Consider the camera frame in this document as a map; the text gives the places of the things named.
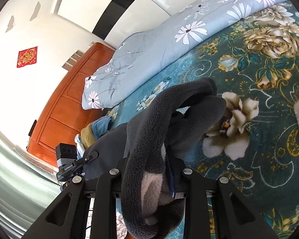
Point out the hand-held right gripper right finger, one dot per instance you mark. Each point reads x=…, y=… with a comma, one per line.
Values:
x=171, y=179

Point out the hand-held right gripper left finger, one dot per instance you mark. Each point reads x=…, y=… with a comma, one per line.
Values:
x=112, y=179

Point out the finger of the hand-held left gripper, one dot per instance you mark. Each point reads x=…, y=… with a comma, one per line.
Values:
x=88, y=158

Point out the grey fleece-lined garment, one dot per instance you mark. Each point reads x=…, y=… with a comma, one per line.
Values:
x=149, y=134

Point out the pale blue thin garment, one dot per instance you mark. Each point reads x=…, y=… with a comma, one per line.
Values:
x=79, y=142

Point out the mustard knit sweater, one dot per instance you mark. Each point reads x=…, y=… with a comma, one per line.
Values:
x=87, y=134

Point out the sky blue garment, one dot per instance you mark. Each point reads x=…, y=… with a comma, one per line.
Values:
x=102, y=127

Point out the black flat object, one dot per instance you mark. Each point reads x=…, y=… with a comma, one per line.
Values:
x=32, y=127

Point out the grey floral blanket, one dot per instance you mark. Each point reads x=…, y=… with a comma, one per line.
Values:
x=119, y=221

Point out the wooden headboard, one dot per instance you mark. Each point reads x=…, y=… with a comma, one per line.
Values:
x=64, y=109

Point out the grey green curtain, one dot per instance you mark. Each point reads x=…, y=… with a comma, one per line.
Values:
x=12, y=179

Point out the teal floral blanket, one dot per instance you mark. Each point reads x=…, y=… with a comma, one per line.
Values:
x=264, y=154

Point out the light blue floral quilt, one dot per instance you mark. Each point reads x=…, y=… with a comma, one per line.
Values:
x=164, y=44

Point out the white black-striped wardrobe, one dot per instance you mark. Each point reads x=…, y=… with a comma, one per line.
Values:
x=89, y=5

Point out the wall switch panel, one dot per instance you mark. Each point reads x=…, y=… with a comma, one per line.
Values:
x=72, y=59

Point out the red wall decoration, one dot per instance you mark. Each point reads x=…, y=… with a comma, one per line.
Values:
x=27, y=56

